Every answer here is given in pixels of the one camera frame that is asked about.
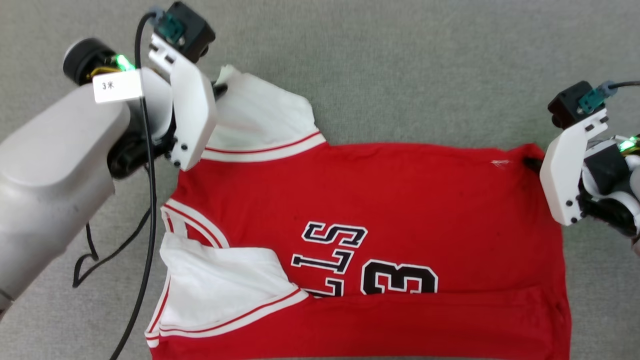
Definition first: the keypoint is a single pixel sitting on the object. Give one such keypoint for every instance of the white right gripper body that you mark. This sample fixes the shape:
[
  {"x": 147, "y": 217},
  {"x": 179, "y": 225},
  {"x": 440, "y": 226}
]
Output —
[{"x": 560, "y": 175}]

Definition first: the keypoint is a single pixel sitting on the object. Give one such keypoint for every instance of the white paper label tag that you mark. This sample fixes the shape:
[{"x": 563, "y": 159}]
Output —
[{"x": 117, "y": 86}]

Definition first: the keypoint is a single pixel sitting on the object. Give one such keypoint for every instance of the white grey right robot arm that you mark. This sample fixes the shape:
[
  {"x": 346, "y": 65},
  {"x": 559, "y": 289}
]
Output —
[{"x": 612, "y": 180}]

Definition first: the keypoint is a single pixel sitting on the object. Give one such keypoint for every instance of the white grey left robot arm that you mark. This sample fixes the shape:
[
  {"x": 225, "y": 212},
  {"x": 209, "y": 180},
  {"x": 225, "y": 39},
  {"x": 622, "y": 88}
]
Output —
[{"x": 55, "y": 165}]

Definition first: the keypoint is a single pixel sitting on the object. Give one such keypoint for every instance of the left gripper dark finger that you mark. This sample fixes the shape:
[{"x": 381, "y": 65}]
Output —
[{"x": 220, "y": 90}]

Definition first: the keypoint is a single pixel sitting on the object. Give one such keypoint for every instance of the red and white basketball jersey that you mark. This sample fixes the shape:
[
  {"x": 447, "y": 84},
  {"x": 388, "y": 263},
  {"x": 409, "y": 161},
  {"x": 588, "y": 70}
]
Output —
[{"x": 400, "y": 200}]

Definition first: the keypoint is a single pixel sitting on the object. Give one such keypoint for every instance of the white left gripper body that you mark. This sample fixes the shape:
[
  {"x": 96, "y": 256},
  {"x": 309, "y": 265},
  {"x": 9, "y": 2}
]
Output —
[{"x": 192, "y": 115}]

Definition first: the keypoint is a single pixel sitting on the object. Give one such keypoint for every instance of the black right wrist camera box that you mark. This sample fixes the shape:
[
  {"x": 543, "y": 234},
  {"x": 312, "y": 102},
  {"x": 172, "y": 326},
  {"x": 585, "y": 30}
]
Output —
[{"x": 570, "y": 105}]

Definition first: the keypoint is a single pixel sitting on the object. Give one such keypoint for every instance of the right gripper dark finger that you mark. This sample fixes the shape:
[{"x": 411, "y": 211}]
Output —
[{"x": 533, "y": 164}]

